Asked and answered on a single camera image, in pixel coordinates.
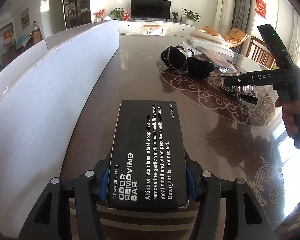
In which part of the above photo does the white tv cabinet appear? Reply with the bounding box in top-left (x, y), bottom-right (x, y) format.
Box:
top-left (119, 20), bottom-right (197, 37)

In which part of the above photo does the white flat box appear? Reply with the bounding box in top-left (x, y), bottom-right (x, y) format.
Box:
top-left (187, 30), bottom-right (235, 56)

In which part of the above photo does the green potted plant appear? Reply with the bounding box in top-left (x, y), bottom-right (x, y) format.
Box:
top-left (182, 8), bottom-right (201, 25)

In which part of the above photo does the dining table with chairs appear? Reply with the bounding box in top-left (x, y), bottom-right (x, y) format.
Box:
top-left (4, 29), bottom-right (43, 57)

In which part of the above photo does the red wall hanging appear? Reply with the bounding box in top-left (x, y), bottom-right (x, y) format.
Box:
top-left (255, 0), bottom-right (267, 18)

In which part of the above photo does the black flat television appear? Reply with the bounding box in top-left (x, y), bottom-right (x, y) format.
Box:
top-left (130, 0), bottom-right (171, 19)

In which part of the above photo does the orange lounge chair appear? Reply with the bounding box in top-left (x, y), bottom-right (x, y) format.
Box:
top-left (199, 26), bottom-right (249, 48)

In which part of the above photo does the grey curtain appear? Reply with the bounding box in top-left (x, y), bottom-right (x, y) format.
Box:
top-left (231, 0), bottom-right (253, 33)

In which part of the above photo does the dark glass display cabinet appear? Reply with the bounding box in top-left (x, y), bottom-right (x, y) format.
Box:
top-left (63, 0), bottom-right (91, 29)

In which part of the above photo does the black odor removing bar box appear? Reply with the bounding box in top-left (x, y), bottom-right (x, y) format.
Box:
top-left (107, 100), bottom-right (189, 211)

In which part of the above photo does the red flower vase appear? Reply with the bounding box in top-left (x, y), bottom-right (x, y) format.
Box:
top-left (93, 8), bottom-right (107, 22)

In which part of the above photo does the wooden chair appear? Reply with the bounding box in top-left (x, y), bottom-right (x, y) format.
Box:
top-left (246, 36), bottom-right (276, 69)

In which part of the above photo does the white foam organizer box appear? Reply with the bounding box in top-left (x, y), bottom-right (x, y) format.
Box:
top-left (0, 20), bottom-right (120, 238)

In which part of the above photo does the clear packaged pink item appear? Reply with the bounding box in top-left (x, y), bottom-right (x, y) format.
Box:
top-left (200, 48), bottom-right (237, 73)

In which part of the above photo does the white standing air conditioner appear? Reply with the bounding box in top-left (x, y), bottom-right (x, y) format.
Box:
top-left (213, 0), bottom-right (235, 35)

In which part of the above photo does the black knit hat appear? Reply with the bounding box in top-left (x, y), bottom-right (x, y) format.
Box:
top-left (161, 46), bottom-right (215, 79)

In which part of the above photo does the person's right hand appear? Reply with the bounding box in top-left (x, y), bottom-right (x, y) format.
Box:
top-left (275, 98), bottom-right (300, 138)

